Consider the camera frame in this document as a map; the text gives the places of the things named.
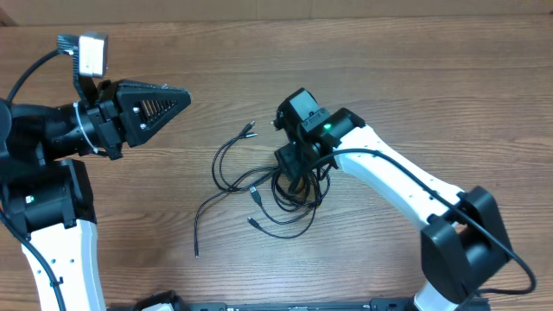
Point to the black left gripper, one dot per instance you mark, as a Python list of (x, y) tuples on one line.
[(111, 123)]

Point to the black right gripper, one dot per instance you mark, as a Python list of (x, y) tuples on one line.
[(292, 162)]

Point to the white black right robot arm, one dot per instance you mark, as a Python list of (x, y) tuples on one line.
[(463, 237)]

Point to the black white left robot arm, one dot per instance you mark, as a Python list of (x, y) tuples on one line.
[(46, 194)]

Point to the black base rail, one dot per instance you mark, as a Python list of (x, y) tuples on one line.
[(171, 301)]

